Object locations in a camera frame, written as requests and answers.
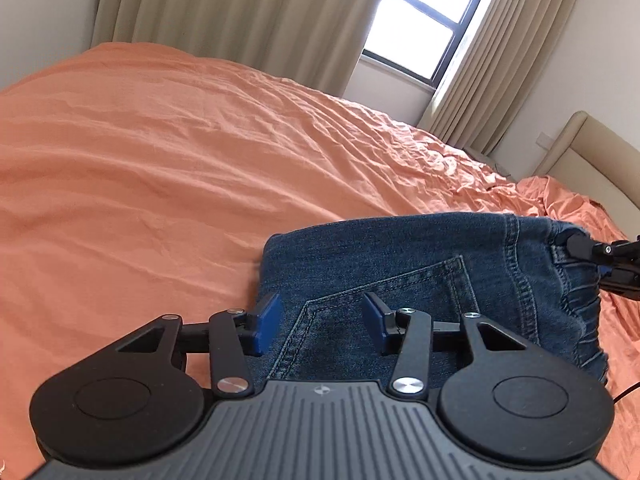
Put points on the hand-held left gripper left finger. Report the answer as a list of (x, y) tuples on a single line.
[(267, 322)]

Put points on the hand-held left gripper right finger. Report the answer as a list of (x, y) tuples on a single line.
[(377, 322)]

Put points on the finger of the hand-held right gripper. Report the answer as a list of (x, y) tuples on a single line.
[(580, 246), (622, 280)]

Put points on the blue denim pants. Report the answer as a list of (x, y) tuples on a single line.
[(390, 260)]

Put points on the beige padded headboard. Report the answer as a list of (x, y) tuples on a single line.
[(595, 160)]

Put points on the beige nightstand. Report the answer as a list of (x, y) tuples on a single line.
[(482, 157)]

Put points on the narrow beige curtain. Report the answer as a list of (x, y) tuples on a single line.
[(500, 70)]

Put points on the bed with orange sheet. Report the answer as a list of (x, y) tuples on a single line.
[(150, 160)]

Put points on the dark-framed window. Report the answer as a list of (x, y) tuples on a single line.
[(425, 25)]

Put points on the wide beige curtain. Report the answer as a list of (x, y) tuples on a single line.
[(240, 10)]

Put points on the white wall outlet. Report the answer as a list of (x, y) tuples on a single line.
[(545, 140)]

